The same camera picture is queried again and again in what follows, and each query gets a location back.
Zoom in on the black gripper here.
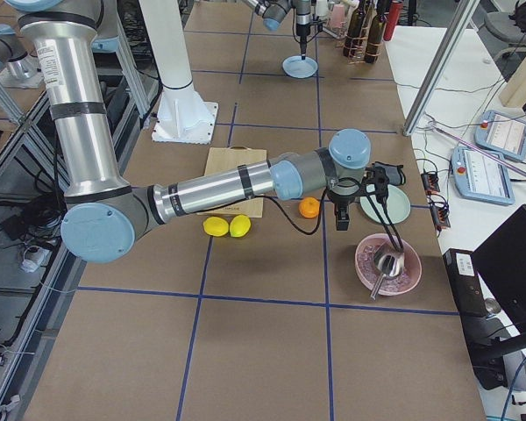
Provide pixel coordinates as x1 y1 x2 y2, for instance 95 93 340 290
294 11 323 61

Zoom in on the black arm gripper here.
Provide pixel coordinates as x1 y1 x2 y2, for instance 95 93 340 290
327 167 404 253

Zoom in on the light blue plate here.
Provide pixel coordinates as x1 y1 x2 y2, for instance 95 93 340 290
282 55 318 79

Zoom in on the metal scoop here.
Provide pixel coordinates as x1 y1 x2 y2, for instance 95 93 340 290
370 243 404 300

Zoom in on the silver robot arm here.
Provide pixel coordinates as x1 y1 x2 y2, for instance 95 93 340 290
12 1 395 263
246 1 403 252

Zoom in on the light green plate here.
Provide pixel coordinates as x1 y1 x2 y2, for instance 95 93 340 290
360 185 411 225

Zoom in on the folded grey cloth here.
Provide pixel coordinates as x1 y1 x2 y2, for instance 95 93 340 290
373 161 407 186

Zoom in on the pink cup on rack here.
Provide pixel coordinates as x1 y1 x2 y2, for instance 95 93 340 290
329 4 345 29

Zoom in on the dark wine bottle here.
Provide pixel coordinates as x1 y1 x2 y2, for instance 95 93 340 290
343 1 367 58
364 0 389 64

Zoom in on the pink bowl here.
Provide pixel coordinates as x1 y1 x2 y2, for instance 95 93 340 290
354 234 423 296

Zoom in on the orange fruit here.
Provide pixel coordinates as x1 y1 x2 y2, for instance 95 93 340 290
298 196 321 219

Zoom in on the dark wine bottle upper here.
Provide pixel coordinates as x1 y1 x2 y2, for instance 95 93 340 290
364 0 389 64

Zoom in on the metal reaching stick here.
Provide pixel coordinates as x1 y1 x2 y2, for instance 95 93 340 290
430 125 526 177

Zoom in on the red cylinder bottle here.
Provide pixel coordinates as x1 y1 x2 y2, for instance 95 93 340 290
383 0 403 41

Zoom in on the near teach pendant tablet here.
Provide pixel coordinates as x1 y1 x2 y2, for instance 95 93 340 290
451 146 515 205

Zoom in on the teach pendant tablet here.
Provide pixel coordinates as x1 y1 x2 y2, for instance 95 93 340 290
451 146 515 205
474 110 526 161

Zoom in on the black desktop box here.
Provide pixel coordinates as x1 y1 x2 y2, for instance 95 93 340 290
444 248 490 318

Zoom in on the upper yellow lemon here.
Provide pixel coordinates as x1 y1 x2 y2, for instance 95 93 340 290
229 215 252 238

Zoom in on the yellow lemon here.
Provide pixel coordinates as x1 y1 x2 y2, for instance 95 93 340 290
203 217 229 237
229 215 252 238

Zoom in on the bamboo cutting board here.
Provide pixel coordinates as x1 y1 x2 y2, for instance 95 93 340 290
199 146 267 218

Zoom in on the black computer monitor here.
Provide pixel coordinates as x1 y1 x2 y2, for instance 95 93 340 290
472 204 526 325

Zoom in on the far teach pendant tablet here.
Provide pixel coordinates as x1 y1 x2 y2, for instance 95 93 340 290
474 110 526 161

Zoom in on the lower yellow lemon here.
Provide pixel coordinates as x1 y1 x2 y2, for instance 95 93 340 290
203 217 229 237

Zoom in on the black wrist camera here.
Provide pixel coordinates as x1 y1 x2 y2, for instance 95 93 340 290
334 203 350 232

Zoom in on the copper wire bottle rack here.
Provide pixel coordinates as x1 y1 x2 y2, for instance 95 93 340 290
343 4 375 64

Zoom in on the aluminium frame post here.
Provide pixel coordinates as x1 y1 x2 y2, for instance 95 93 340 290
402 0 480 137

